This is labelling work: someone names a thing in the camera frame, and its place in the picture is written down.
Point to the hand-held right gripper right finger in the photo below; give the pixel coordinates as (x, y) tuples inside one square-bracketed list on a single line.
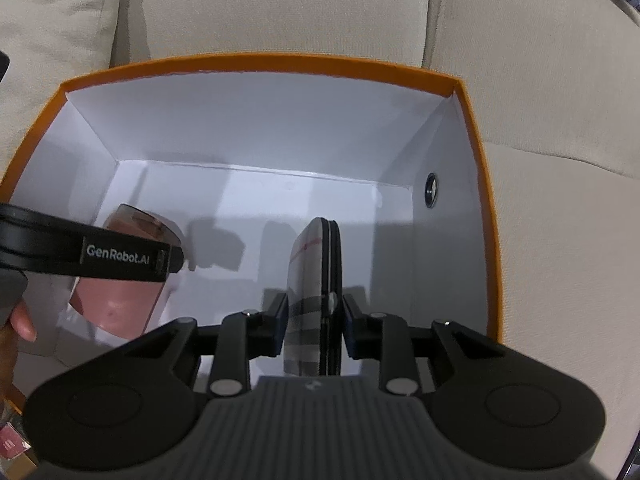
[(356, 335)]

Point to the beige sofa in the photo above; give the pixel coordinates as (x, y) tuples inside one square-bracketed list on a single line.
[(550, 110)]

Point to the striped small packet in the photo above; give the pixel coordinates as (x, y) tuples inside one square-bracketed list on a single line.
[(305, 285)]

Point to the dark maroon packet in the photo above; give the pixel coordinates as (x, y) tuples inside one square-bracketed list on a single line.
[(12, 445)]

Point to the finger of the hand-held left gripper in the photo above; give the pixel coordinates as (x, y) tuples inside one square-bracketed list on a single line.
[(174, 260)]

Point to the person's left hand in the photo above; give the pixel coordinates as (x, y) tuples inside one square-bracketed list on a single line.
[(20, 322)]

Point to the beige sofa pillow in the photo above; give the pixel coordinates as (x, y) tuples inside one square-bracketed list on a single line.
[(50, 10)]

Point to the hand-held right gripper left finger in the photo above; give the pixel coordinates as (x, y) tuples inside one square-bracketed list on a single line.
[(260, 332)]

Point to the pink cup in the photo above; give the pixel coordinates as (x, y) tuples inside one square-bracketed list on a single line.
[(120, 305)]

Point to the orange cardboard box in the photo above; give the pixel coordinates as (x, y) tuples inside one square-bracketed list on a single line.
[(250, 125)]

